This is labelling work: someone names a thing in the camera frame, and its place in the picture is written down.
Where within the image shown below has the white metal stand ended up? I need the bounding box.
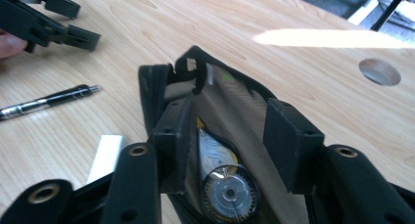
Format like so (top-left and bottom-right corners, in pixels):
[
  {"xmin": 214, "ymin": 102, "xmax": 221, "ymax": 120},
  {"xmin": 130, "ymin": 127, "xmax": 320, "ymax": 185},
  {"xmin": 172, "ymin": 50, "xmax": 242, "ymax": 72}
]
[{"xmin": 346, "ymin": 0, "xmax": 386, "ymax": 26}]

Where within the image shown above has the correction tape dispenser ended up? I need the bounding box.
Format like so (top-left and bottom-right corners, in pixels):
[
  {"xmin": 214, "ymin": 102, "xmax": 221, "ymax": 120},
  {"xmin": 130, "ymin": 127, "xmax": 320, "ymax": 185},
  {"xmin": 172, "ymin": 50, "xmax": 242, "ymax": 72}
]
[{"xmin": 195, "ymin": 116, "xmax": 261, "ymax": 224}]

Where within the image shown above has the black pencil case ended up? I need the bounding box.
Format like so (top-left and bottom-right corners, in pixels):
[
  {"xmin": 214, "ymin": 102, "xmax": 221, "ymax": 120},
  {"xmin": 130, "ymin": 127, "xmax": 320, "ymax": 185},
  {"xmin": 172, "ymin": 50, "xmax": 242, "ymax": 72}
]
[{"xmin": 138, "ymin": 45, "xmax": 311, "ymax": 224}]

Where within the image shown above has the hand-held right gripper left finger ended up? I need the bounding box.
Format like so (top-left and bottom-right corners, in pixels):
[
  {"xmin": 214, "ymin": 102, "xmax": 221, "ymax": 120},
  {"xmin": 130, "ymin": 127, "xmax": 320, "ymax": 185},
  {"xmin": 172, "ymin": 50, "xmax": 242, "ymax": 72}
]
[{"xmin": 153, "ymin": 96, "xmax": 194, "ymax": 194}]

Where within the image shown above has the black pen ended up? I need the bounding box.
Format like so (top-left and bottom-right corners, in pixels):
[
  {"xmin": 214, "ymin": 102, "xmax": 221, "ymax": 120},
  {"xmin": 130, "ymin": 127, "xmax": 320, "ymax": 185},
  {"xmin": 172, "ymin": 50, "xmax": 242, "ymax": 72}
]
[{"xmin": 0, "ymin": 84, "xmax": 101, "ymax": 122}]

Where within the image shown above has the white eraser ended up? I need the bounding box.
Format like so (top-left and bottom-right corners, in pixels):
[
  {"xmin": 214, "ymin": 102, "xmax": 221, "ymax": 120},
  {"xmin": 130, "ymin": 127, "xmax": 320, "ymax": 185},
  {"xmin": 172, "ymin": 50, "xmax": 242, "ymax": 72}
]
[{"xmin": 87, "ymin": 134, "xmax": 126, "ymax": 184}]

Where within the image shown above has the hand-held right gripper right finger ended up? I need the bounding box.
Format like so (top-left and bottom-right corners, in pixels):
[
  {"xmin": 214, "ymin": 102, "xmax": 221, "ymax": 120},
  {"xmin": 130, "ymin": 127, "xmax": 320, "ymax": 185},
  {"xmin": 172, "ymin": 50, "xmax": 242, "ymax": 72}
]
[{"xmin": 263, "ymin": 98, "xmax": 326, "ymax": 194}]

